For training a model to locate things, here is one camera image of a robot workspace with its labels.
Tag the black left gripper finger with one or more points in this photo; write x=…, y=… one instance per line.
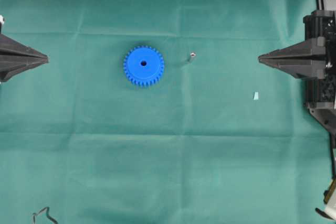
x=14, y=48
x=12, y=65

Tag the white black object bottom right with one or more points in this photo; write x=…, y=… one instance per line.
x=328, y=213

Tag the small silver metal shaft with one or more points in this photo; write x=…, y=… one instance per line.
x=192, y=57

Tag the blue plastic gear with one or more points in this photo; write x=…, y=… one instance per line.
x=143, y=66

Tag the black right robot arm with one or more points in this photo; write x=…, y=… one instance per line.
x=313, y=59

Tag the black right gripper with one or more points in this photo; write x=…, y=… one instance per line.
x=320, y=35

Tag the green cloth mat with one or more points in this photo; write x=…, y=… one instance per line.
x=78, y=137

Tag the small pale tape scrap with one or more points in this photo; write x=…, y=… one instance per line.
x=256, y=96

